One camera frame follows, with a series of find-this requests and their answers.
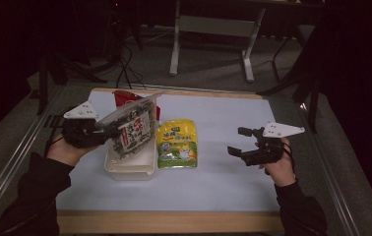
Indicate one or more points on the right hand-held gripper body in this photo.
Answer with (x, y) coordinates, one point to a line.
(267, 149)

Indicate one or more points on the white desk frame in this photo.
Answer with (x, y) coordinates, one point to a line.
(213, 26)

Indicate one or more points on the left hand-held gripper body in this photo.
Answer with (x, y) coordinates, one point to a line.
(82, 131)

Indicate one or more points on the metal floor rail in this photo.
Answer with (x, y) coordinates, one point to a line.
(13, 157)
(331, 170)

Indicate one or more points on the clear seaweed packet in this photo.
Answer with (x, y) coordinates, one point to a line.
(135, 131)

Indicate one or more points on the white compartment lunch box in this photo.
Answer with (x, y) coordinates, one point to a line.
(131, 170)

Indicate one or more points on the black stand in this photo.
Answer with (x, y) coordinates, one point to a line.
(312, 98)
(43, 88)

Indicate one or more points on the light blue table mat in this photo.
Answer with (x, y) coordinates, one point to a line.
(207, 183)

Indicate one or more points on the yellow green sauce pouch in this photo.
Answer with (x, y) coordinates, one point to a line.
(176, 144)

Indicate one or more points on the red seasoning packet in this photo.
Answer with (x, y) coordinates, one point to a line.
(123, 98)

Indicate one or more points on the person's left hand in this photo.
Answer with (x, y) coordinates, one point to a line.
(64, 152)

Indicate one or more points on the person's right hand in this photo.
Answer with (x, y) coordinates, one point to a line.
(282, 173)

